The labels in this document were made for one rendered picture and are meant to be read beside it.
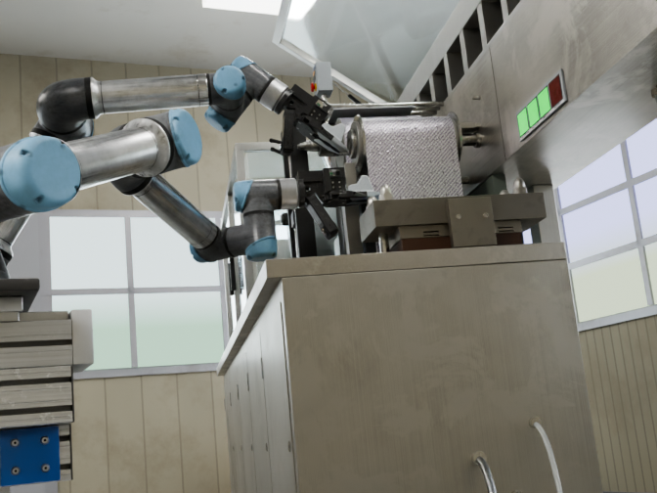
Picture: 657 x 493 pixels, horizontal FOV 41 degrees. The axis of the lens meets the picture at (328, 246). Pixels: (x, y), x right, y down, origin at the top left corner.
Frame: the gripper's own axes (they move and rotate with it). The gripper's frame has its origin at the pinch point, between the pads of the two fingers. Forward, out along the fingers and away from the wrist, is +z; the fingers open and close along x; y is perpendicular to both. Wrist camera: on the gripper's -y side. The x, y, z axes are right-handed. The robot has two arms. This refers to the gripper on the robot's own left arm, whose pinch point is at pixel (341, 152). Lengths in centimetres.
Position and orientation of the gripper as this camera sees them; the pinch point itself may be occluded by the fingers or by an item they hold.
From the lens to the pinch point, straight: 225.7
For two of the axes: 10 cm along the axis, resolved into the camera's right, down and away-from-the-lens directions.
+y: 5.5, -7.9, 2.7
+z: 8.2, 5.8, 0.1
